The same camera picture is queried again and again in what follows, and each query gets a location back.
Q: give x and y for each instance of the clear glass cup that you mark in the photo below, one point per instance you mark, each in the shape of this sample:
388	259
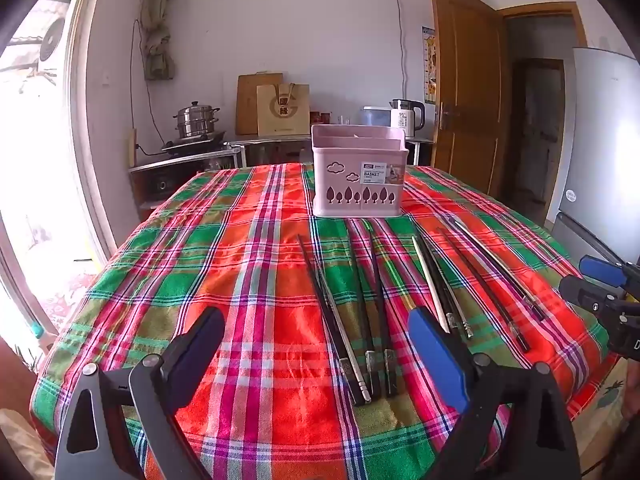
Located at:
343	120

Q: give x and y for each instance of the wooden door frame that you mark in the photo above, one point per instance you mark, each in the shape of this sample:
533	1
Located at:
545	9

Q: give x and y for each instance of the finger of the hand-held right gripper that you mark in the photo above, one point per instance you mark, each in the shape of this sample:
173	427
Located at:
602	270
582	295

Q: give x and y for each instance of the wooden cutting board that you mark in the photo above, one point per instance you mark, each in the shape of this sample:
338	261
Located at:
247	105

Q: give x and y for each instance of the white electric kettle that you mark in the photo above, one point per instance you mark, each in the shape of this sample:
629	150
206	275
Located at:
407	117

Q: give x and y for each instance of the wooden door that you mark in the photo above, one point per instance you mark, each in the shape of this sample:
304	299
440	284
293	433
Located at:
470	85

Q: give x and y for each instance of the outdoor fan unit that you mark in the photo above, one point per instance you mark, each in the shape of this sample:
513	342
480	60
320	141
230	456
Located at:
50	42

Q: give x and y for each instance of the black kitchen appliance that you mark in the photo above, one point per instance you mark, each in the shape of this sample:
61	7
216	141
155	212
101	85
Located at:
161	185

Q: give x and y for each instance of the black chopstick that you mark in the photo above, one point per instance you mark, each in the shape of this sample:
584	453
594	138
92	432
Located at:
322	300
380	300
439	286
499	270
362	300
483	290

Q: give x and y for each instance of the red jar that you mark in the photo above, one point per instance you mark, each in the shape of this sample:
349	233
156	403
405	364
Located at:
320	118

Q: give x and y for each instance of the translucent plastic container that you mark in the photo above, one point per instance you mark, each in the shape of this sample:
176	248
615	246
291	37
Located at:
376	116

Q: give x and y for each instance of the grey metal bar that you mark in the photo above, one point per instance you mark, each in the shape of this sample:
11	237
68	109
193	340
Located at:
585	235

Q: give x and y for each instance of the black cooktop stove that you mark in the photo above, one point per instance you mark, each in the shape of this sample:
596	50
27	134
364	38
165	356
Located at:
192	144

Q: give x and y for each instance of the hanging beige cloth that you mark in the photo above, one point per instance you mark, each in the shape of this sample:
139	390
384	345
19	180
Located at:
157	60

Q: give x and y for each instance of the plaid tablecloth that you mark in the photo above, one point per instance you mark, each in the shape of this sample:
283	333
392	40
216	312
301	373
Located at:
240	260

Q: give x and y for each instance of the wall power socket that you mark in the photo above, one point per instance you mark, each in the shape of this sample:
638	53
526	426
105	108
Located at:
132	147

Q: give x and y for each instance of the pink plastic utensil basket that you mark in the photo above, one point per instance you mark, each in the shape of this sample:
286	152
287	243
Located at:
350	170

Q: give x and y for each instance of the steel steamer pot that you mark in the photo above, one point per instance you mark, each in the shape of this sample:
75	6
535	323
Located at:
195	120

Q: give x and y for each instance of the silver refrigerator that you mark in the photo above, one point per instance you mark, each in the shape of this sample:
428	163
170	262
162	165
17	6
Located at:
600	135

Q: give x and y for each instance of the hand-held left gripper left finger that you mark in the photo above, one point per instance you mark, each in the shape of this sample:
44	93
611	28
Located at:
195	355

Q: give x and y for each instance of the tan paper gift bag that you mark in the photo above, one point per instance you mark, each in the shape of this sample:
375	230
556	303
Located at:
282	110

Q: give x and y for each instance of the wall poster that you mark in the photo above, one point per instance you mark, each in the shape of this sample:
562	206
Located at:
429	65

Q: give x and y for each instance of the light wooden chopstick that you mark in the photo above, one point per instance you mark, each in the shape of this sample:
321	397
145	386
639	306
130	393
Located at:
430	285

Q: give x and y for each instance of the low shelf unit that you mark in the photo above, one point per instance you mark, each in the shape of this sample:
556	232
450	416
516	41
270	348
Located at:
165	162

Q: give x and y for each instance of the white window frame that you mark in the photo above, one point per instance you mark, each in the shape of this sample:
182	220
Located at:
82	110

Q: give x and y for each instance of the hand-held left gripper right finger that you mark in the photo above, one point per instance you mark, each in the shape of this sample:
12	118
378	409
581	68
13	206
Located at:
440	355

